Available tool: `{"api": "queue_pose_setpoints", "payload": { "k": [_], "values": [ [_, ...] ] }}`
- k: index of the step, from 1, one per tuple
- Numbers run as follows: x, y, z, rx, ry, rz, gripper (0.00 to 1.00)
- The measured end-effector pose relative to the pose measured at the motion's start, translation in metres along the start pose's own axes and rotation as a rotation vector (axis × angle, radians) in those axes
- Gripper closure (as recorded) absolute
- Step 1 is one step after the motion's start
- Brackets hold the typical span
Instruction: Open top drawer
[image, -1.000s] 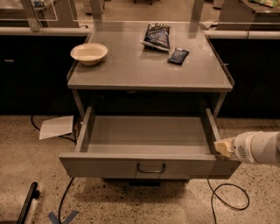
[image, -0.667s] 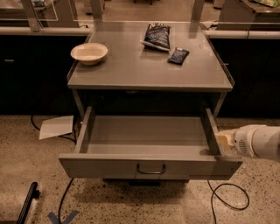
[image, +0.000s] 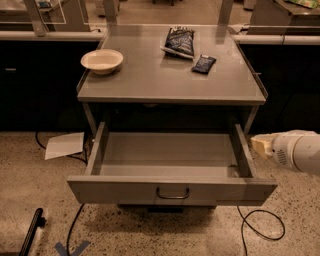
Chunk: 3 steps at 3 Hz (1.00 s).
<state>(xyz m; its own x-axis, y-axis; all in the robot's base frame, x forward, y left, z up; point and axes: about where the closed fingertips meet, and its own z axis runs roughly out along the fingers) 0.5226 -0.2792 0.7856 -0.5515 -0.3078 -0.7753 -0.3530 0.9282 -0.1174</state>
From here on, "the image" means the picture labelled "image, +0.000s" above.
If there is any large blue chip bag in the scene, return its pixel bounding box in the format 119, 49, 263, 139
160, 26, 194, 59

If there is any blue tape cross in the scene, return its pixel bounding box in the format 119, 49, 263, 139
54, 239, 92, 256

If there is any white paper sheet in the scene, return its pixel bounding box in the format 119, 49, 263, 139
45, 132, 84, 160

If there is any dark counter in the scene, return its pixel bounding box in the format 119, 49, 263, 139
0, 39, 99, 131
234, 35, 320, 133

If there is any black cable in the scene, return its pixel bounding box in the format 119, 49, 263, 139
35, 131, 89, 256
236, 205, 286, 256

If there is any white ceramic bowl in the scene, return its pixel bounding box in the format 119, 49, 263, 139
80, 49, 123, 75

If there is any black bar object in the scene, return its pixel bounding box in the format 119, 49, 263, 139
19, 208, 46, 256

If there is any black cable left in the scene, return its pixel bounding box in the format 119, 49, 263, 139
35, 131, 89, 256

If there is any dark counter right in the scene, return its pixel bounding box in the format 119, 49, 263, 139
234, 35, 320, 133

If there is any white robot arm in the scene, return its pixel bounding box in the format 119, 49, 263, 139
251, 130, 320, 176

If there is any dark counter left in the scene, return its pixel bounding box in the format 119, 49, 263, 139
0, 39, 99, 131

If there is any black cable right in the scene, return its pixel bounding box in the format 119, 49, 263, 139
236, 205, 286, 256

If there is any small blue snack packet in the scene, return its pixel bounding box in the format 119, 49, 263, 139
191, 54, 217, 74

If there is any grey metal drawer cabinet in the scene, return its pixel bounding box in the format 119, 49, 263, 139
75, 23, 269, 213

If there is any grey top drawer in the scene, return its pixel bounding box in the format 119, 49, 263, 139
67, 123, 277, 207

